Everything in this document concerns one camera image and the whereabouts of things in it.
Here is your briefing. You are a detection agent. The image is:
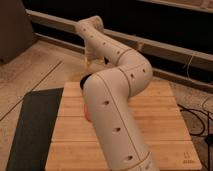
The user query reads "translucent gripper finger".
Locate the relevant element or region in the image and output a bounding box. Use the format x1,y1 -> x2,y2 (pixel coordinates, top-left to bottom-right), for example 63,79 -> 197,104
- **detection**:
84,57 -> 91,71
95,58 -> 104,65

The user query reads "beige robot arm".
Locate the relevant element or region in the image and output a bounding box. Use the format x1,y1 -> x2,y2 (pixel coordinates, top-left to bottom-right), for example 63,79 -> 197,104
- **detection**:
75,16 -> 160,171

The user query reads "black round bowl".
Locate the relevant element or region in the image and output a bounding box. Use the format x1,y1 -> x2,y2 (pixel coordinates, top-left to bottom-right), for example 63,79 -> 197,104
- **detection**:
80,74 -> 91,90

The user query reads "dark grey floor mat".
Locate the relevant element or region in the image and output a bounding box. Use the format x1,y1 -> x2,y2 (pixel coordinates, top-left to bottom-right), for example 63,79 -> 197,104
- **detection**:
6,88 -> 63,171

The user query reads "brown cabinet corner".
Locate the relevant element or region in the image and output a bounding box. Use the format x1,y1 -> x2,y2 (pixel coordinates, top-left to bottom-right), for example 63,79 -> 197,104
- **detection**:
0,0 -> 36,63

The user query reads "wooden cutting board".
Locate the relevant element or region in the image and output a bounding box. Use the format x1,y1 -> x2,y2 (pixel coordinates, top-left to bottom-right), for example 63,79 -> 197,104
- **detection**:
45,81 -> 201,171

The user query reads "wooden rail frame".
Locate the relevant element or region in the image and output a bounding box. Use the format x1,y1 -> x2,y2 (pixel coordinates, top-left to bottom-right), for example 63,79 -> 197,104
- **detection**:
27,10 -> 213,92

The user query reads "black cable on floor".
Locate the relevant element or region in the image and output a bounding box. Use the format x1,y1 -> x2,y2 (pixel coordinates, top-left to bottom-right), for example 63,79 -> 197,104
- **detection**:
177,103 -> 213,148

